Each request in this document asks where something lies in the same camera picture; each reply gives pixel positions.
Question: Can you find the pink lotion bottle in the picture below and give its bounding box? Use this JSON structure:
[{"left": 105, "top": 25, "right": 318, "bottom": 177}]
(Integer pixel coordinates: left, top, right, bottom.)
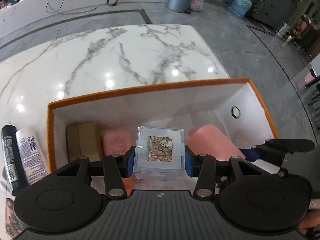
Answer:
[{"left": 102, "top": 130, "right": 133, "bottom": 157}]

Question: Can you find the pink cylinder roll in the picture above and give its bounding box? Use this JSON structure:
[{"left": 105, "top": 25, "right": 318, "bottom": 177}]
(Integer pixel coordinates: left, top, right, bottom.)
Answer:
[{"left": 185, "top": 124, "right": 245, "bottom": 161}]

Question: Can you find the brown cardboard box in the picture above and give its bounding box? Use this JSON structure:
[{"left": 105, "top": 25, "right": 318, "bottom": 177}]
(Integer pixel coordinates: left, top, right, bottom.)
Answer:
[{"left": 66, "top": 122, "right": 104, "bottom": 161}]

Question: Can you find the clear acrylic cube box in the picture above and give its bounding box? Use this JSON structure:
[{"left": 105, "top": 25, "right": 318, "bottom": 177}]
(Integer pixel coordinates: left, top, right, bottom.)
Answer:
[{"left": 133, "top": 126, "right": 185, "bottom": 181}]

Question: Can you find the white labelled tube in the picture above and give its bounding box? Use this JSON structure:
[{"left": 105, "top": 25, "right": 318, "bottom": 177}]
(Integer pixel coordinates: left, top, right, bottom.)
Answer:
[{"left": 16, "top": 127, "right": 49, "bottom": 185}]

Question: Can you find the dark blue bottle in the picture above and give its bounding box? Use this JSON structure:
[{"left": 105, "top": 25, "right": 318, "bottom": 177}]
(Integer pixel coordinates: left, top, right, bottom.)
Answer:
[{"left": 1, "top": 125, "right": 28, "bottom": 197}]

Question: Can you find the plaid glasses case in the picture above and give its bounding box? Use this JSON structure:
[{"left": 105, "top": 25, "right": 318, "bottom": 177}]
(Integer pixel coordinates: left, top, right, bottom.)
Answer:
[{"left": 0, "top": 168, "right": 12, "bottom": 198}]

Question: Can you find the illustrated card box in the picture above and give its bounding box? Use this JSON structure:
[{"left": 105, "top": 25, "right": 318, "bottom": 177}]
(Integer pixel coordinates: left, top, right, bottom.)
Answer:
[{"left": 5, "top": 198, "right": 23, "bottom": 238}]

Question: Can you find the person's hand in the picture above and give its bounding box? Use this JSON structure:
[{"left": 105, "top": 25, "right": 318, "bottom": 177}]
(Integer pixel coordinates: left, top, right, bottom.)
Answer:
[{"left": 298, "top": 199, "right": 320, "bottom": 235}]

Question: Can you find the orange cardboard box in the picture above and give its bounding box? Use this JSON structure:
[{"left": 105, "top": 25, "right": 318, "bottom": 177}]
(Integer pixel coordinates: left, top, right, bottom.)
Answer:
[{"left": 47, "top": 78, "right": 278, "bottom": 172}]

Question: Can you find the blue water jug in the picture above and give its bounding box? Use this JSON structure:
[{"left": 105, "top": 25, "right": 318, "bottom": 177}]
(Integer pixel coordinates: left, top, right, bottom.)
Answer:
[{"left": 228, "top": 0, "right": 252, "bottom": 19}]

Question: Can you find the striped small bag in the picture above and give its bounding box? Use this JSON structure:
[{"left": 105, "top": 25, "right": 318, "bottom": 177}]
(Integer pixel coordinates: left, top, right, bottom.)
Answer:
[{"left": 190, "top": 0, "right": 204, "bottom": 11}]

